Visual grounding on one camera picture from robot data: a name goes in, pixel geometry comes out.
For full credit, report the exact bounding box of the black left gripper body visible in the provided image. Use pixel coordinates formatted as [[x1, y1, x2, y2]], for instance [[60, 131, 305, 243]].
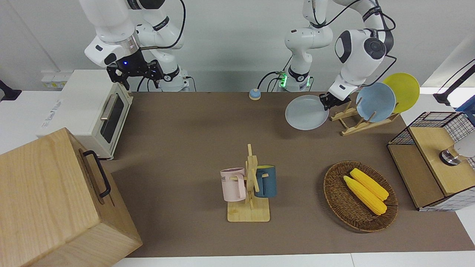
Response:
[[328, 92, 351, 108]]

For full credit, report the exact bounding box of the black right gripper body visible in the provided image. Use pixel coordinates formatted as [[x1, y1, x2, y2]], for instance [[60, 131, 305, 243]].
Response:
[[107, 50, 164, 80]]

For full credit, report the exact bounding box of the gray round plate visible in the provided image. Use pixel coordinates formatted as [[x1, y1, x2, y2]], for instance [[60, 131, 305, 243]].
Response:
[[285, 95, 330, 131]]

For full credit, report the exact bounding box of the wooden plate rack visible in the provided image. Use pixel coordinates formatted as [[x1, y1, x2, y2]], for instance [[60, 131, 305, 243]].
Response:
[[330, 102, 400, 136]]

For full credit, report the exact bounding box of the light blue round plate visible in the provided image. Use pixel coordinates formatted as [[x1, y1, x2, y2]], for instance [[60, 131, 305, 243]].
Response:
[[356, 82, 396, 123]]

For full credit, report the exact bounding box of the yellow round plate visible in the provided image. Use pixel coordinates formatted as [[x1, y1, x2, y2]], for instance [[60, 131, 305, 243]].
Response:
[[382, 73, 420, 113]]

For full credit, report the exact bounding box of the white toaster oven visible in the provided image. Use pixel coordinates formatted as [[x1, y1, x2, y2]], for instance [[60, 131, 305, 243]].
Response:
[[36, 69, 133, 161]]

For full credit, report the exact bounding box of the brown table mat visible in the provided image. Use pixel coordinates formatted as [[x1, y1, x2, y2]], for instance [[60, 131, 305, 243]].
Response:
[[100, 92, 475, 258]]

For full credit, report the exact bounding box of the yellow corn cob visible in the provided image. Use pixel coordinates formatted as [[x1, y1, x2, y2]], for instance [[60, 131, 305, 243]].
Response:
[[350, 168, 389, 201], [343, 175, 387, 215]]

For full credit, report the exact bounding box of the dark blue mug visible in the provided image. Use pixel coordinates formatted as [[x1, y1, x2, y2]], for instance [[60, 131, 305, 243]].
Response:
[[254, 165, 277, 198]]

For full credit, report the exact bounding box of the brown wicker basket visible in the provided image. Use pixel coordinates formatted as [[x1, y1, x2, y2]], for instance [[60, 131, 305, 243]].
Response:
[[324, 161, 399, 233]]

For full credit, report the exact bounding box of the black stand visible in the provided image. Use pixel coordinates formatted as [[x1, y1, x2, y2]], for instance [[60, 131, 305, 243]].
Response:
[[0, 80, 22, 102], [433, 59, 475, 106]]

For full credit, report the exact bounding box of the pink mug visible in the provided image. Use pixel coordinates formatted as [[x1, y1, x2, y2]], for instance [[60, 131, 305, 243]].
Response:
[[220, 168, 247, 202]]

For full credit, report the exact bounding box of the wooden mug tree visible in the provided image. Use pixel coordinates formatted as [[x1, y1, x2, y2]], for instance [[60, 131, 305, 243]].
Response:
[[227, 144, 271, 223]]

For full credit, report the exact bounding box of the wooden drawer cabinet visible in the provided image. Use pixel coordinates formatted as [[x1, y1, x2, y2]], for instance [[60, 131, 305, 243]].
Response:
[[0, 128, 143, 267]]

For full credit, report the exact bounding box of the beige oven door handle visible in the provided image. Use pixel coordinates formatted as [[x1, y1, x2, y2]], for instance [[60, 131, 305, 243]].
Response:
[[100, 94, 118, 121]]

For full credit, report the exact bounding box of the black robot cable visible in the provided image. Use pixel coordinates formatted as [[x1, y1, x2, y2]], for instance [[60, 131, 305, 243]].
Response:
[[311, 0, 397, 89], [139, 0, 186, 51]]

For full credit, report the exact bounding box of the black cabinet handle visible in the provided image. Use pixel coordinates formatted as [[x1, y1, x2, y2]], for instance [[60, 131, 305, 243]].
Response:
[[82, 150, 111, 198]]

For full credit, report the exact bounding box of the wire mesh wooden shelf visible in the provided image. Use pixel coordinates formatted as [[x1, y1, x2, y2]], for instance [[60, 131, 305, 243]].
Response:
[[387, 111, 475, 212]]

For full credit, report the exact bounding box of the white device with silver ring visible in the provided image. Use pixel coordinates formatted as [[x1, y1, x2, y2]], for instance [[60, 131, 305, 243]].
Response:
[[440, 132, 475, 166]]

